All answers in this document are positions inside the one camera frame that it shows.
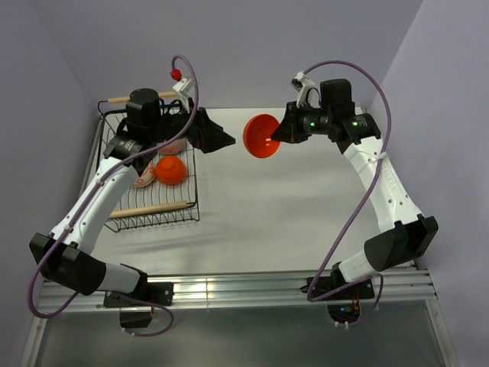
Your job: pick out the black wire dish rack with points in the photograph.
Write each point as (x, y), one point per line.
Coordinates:
(154, 193)

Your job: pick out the near wooden rack handle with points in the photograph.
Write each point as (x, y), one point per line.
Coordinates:
(148, 210)

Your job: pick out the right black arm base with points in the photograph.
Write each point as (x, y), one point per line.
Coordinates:
(343, 303)

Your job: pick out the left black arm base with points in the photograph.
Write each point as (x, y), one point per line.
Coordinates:
(137, 309)

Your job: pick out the wooden rack handle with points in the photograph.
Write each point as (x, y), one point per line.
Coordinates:
(148, 210)
(142, 95)

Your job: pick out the plain orange bowl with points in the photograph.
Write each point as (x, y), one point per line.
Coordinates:
(257, 136)
(170, 170)

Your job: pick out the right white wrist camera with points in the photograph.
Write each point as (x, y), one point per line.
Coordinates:
(303, 85)

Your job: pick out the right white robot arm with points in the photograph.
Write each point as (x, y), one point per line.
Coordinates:
(405, 233)

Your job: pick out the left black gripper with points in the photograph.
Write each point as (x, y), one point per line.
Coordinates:
(206, 135)

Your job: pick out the far wooden rack handle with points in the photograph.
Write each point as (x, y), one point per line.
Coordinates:
(142, 95)

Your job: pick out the orange white patterned bowl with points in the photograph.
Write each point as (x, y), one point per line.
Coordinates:
(146, 178)

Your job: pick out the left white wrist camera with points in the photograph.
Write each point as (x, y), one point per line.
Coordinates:
(183, 87)

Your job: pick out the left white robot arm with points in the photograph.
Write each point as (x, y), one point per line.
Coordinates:
(64, 255)

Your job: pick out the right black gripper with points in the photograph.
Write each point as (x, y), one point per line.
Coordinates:
(289, 131)

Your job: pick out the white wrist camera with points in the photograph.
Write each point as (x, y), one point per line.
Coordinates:
(303, 85)
(183, 87)

